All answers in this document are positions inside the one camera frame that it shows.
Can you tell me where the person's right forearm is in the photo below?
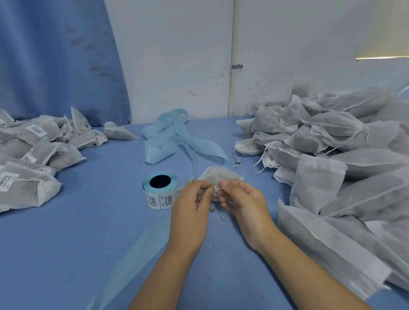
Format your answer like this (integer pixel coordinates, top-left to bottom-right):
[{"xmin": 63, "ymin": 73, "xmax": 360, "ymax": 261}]
[{"xmin": 248, "ymin": 215, "xmax": 378, "ymax": 310}]

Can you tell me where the small white fabric pouch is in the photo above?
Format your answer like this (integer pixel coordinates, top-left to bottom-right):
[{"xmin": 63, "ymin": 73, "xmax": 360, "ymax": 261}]
[{"xmin": 196, "ymin": 161, "xmax": 249, "ymax": 213}]

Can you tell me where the pile of labelled filled sachets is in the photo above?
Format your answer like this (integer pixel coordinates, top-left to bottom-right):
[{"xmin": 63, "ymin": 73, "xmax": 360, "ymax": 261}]
[{"xmin": 0, "ymin": 83, "xmax": 146, "ymax": 221}]

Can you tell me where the light blue label backing ribbon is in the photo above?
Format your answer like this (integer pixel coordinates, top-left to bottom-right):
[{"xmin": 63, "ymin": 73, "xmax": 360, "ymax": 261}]
[
  {"xmin": 47, "ymin": 216, "xmax": 183, "ymax": 310},
  {"xmin": 139, "ymin": 103, "xmax": 235, "ymax": 186}
]

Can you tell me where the blue curtain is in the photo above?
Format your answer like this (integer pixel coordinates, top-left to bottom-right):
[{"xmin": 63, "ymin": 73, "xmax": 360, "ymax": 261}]
[{"xmin": 0, "ymin": 0, "xmax": 134, "ymax": 141}]

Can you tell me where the heap of unlabelled filled sachets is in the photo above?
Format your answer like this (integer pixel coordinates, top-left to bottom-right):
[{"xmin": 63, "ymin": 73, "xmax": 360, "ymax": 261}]
[{"xmin": 226, "ymin": 65, "xmax": 409, "ymax": 310}]

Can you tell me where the person's left hand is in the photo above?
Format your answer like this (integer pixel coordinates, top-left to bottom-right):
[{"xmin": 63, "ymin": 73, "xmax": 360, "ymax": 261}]
[{"xmin": 160, "ymin": 177, "xmax": 223, "ymax": 255}]

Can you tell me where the person's right hand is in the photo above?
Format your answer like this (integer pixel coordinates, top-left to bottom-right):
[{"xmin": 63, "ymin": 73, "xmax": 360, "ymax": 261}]
[{"xmin": 216, "ymin": 175, "xmax": 279, "ymax": 256}]

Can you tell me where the person's left forearm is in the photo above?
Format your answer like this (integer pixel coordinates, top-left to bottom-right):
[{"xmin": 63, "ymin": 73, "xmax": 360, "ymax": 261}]
[{"xmin": 97, "ymin": 242, "xmax": 209, "ymax": 310}]

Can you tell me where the white wall pipe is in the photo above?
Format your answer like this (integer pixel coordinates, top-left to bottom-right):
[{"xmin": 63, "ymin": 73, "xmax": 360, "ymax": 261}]
[{"xmin": 214, "ymin": 0, "xmax": 256, "ymax": 117}]

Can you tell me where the roll of barcode labels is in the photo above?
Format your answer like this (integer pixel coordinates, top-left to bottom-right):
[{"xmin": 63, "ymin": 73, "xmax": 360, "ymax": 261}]
[{"xmin": 141, "ymin": 170, "xmax": 184, "ymax": 214}]

